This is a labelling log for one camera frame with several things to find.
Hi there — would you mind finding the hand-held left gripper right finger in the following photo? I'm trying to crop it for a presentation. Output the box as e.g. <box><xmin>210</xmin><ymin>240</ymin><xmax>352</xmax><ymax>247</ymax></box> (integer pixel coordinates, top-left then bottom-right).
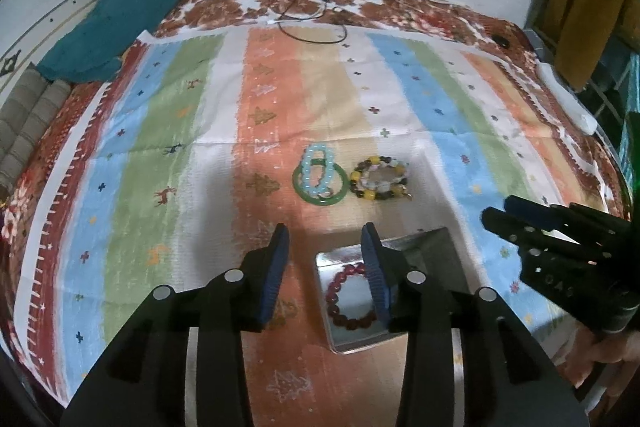
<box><xmin>361</xmin><ymin>222</ymin><xmax>591</xmax><ymax>427</ymax></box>

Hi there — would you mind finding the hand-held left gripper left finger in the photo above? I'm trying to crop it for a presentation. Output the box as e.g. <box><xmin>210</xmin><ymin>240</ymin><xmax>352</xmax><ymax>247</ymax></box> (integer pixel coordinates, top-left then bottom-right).
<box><xmin>60</xmin><ymin>223</ymin><xmax>291</xmax><ymax>427</ymax></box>

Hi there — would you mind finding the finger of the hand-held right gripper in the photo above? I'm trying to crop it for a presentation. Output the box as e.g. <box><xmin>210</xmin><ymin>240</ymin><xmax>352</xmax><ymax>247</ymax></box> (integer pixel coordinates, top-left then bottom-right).
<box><xmin>481</xmin><ymin>207</ymin><xmax>551</xmax><ymax>254</ymax></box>
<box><xmin>504</xmin><ymin>196</ymin><xmax>626</xmax><ymax>233</ymax></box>

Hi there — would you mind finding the red bead bracelet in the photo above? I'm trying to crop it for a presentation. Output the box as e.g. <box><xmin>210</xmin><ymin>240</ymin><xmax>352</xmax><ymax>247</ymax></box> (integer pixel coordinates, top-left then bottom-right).
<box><xmin>325</xmin><ymin>263</ymin><xmax>383</xmax><ymax>330</ymax></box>

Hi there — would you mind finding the metal tin box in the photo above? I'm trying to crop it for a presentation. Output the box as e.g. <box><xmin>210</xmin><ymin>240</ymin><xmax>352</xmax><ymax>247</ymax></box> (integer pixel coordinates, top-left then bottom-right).
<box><xmin>314</xmin><ymin>227</ymin><xmax>463</xmax><ymax>354</ymax></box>

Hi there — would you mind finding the green jade bangle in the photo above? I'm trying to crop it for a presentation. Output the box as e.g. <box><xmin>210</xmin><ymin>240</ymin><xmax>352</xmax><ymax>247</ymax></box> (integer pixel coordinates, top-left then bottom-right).
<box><xmin>292</xmin><ymin>157</ymin><xmax>349</xmax><ymax>206</ymax></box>

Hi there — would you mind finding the multicolour bead bracelet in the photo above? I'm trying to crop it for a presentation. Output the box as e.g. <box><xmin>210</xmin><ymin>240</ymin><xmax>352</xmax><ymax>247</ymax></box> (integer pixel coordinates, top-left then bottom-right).
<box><xmin>348</xmin><ymin>155</ymin><xmax>415</xmax><ymax>202</ymax></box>

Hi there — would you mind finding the light blue bead bracelet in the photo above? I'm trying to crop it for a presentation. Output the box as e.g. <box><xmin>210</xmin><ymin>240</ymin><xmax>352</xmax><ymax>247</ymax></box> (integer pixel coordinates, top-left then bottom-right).
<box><xmin>299</xmin><ymin>144</ymin><xmax>337</xmax><ymax>200</ymax></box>

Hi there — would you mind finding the person's right hand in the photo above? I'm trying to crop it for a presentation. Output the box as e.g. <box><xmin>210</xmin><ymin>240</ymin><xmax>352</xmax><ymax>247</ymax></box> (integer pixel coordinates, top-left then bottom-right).
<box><xmin>565</xmin><ymin>326</ymin><xmax>640</xmax><ymax>390</ymax></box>

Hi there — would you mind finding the long white object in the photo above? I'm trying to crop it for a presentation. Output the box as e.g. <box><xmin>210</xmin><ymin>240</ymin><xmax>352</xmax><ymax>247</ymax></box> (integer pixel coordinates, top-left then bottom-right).
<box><xmin>537</xmin><ymin>63</ymin><xmax>598</xmax><ymax>135</ymax></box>

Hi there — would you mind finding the striped pastel mat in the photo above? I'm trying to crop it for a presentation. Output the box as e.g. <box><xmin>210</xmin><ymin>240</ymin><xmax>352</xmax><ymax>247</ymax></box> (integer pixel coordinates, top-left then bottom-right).
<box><xmin>10</xmin><ymin>24</ymin><xmax>621</xmax><ymax>427</ymax></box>

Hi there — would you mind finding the yellow hanging garment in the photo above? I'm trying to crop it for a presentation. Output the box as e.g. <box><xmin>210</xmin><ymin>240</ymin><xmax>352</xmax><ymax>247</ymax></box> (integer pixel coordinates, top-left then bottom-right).
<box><xmin>530</xmin><ymin>0</ymin><xmax>633</xmax><ymax>92</ymax></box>

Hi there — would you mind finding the brown striped cushion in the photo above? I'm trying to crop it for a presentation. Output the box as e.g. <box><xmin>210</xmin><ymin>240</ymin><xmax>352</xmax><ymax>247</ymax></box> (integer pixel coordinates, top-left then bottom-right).
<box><xmin>0</xmin><ymin>62</ymin><xmax>71</xmax><ymax>202</ymax></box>

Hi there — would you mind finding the teal pillow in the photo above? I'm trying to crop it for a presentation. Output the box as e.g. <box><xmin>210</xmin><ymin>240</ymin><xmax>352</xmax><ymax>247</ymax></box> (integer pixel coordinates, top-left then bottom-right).
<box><xmin>37</xmin><ymin>0</ymin><xmax>201</xmax><ymax>84</ymax></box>

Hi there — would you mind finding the white bed headboard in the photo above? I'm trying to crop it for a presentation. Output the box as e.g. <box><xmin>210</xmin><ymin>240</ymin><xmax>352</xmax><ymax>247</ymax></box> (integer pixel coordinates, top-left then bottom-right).
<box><xmin>0</xmin><ymin>0</ymin><xmax>107</xmax><ymax>75</ymax></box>

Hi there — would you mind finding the thin black looped cable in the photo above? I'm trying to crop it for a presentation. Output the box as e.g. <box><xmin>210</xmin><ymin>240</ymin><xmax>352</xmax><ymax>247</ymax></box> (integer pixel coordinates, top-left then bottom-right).
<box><xmin>276</xmin><ymin>0</ymin><xmax>349</xmax><ymax>44</ymax></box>

